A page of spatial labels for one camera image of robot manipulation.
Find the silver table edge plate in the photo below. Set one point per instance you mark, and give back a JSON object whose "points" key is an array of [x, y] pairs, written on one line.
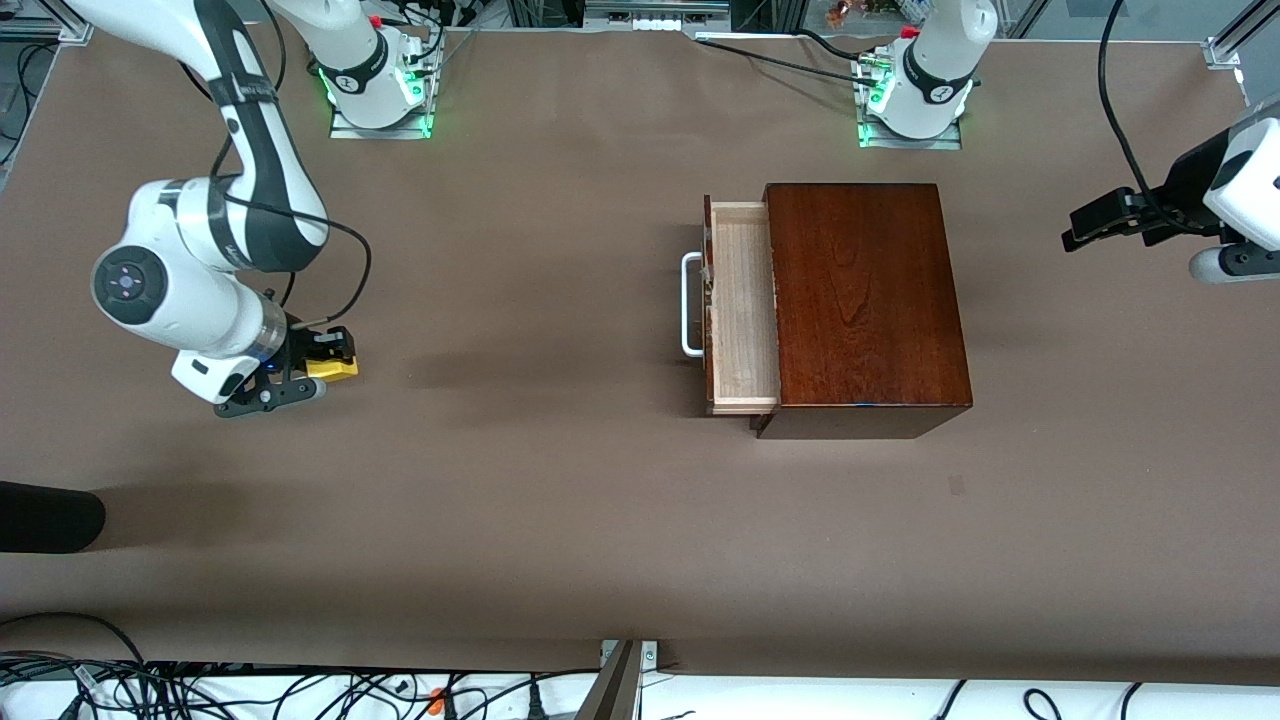
{"points": [[650, 655]]}

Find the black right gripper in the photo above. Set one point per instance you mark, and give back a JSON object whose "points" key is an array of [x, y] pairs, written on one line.
{"points": [[299, 345]]}

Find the yellow cube block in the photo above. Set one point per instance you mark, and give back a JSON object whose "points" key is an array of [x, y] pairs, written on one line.
{"points": [[335, 371]]}

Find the silver corner bracket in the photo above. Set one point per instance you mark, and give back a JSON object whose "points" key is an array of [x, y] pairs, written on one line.
{"points": [[78, 30], [1222, 55]]}

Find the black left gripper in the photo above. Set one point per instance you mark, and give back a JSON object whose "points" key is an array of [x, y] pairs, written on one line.
{"points": [[1187, 180]]}

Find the dark metal strut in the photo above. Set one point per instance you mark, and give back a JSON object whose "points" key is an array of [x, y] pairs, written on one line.
{"points": [[612, 695]]}

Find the white connector strip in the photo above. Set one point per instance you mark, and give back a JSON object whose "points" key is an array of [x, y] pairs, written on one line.
{"points": [[658, 24]]}

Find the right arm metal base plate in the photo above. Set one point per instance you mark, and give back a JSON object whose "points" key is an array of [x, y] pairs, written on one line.
{"points": [[380, 133]]}

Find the black cylindrical object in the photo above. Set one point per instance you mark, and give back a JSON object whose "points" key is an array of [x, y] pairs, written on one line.
{"points": [[50, 515]]}

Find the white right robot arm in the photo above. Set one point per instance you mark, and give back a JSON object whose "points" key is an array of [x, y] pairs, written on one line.
{"points": [[170, 290]]}

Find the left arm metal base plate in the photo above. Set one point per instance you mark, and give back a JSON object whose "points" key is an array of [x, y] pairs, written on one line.
{"points": [[910, 144]]}

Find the grey network switch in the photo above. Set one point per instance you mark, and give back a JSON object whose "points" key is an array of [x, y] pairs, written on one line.
{"points": [[660, 8]]}

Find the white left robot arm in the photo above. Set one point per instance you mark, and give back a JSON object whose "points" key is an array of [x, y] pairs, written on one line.
{"points": [[940, 60]]}

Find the dark brown wooden cabinet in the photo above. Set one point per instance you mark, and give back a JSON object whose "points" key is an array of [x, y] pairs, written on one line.
{"points": [[870, 300]]}

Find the black power plug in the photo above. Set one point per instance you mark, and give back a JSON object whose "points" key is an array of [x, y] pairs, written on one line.
{"points": [[536, 705]]}

